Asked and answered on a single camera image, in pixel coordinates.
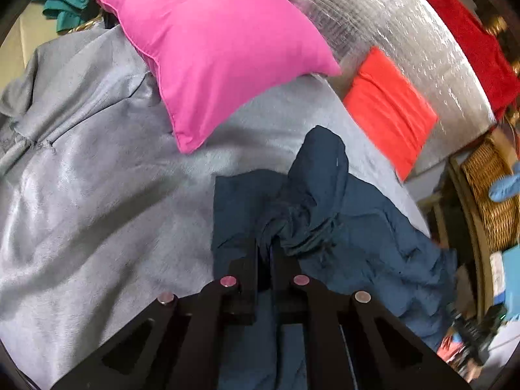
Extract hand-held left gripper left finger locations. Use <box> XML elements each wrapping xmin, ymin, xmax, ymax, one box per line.
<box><xmin>51</xmin><ymin>240</ymin><xmax>261</xmax><ymax>390</ymax></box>

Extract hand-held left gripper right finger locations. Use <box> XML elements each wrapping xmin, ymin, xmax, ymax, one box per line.
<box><xmin>270</xmin><ymin>243</ymin><xmax>473</xmax><ymax>390</ymax></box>

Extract navy puffer jacket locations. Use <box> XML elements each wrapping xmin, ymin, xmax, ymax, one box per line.
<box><xmin>210</xmin><ymin>125</ymin><xmax>461</xmax><ymax>390</ymax></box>

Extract blue and white box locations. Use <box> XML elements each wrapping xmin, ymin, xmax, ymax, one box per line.
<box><xmin>488</xmin><ymin>244</ymin><xmax>520</xmax><ymax>322</ymax></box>

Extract wicker basket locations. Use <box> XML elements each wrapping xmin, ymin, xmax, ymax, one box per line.
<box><xmin>460</xmin><ymin>131</ymin><xmax>520</xmax><ymax>253</ymax></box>

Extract blue cloth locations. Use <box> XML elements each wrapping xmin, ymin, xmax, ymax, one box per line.
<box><xmin>488</xmin><ymin>172</ymin><xmax>520</xmax><ymax>204</ymax></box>

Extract grey bed sheet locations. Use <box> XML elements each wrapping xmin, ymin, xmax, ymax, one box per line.
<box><xmin>0</xmin><ymin>24</ymin><xmax>432</xmax><ymax>379</ymax></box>

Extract red-orange pillow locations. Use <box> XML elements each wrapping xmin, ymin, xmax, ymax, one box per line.
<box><xmin>342</xmin><ymin>46</ymin><xmax>440</xmax><ymax>182</ymax></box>

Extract pink pillow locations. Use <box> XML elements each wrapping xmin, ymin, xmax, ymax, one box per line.
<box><xmin>86</xmin><ymin>0</ymin><xmax>343</xmax><ymax>155</ymax></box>

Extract silver foil wrapped bundle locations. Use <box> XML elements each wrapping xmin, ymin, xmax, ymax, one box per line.
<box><xmin>284</xmin><ymin>0</ymin><xmax>499</xmax><ymax>176</ymax></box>

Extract red cloth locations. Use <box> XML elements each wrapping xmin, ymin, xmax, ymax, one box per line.
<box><xmin>391</xmin><ymin>0</ymin><xmax>520</xmax><ymax>121</ymax></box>

